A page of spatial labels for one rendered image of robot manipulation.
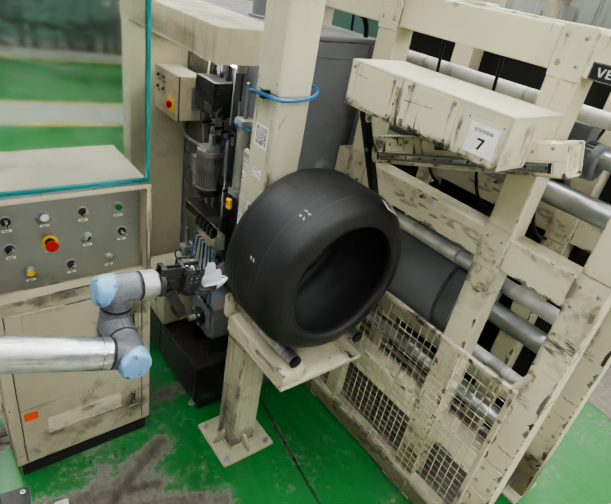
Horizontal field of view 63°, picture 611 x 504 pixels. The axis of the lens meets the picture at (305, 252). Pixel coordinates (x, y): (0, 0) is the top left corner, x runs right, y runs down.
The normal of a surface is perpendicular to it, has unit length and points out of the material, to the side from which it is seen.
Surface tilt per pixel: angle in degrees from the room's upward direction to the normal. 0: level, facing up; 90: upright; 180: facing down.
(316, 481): 0
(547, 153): 90
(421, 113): 90
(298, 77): 90
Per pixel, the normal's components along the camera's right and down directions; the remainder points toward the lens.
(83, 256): 0.59, 0.49
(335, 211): 0.33, -0.22
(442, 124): -0.79, 0.19
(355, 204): 0.50, -0.30
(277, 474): 0.16, -0.85
